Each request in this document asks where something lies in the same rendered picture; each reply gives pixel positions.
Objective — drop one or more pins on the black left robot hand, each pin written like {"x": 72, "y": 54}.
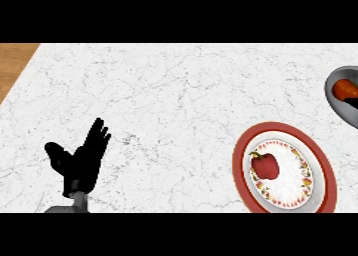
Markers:
{"x": 84, "y": 163}

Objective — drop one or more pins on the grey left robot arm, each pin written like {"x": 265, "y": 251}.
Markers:
{"x": 79, "y": 201}

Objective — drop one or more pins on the grey metal pan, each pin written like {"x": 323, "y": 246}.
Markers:
{"x": 340, "y": 110}

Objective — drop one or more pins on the red orange tomato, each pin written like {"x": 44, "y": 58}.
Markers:
{"x": 345, "y": 88}

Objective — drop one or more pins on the red rimmed floral plate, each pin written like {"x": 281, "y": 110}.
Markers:
{"x": 286, "y": 186}

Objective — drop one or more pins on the red bell pepper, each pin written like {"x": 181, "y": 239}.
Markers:
{"x": 265, "y": 166}

